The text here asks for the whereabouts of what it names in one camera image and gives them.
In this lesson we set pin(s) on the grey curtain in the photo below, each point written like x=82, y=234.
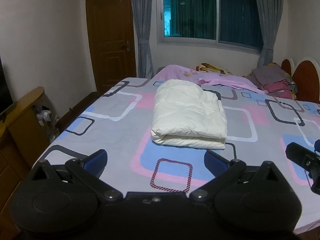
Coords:
x=142, y=10
x=270, y=12

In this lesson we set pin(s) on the yellow patterned cloth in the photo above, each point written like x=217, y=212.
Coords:
x=208, y=68

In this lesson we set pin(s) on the folded grey and maroon clothes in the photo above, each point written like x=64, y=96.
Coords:
x=273, y=81

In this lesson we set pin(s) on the left grey curtain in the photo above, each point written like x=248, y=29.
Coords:
x=142, y=10

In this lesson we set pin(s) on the aluminium frame window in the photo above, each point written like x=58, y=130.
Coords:
x=220, y=23

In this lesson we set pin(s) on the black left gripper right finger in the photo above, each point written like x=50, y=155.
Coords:
x=225, y=174

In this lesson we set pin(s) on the right grey curtain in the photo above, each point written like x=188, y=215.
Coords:
x=270, y=12

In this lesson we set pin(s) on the crumpled items beside cabinet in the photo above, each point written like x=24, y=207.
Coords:
x=47, y=119

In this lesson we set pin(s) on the pink blanket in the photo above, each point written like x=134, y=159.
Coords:
x=201, y=78

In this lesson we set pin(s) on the brown wooden door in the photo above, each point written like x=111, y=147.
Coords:
x=111, y=41

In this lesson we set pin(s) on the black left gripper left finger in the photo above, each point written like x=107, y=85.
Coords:
x=88, y=172

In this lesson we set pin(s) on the brown wooden cabinet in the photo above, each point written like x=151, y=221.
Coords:
x=22, y=142

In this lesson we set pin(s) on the black television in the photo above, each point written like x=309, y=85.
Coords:
x=5, y=97

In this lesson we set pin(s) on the red and white headboard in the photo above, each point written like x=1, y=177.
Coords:
x=305, y=74

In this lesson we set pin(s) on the white quilted duvet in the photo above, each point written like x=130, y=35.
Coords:
x=185, y=115

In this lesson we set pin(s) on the patterned grey bed sheet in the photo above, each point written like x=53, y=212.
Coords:
x=259, y=128

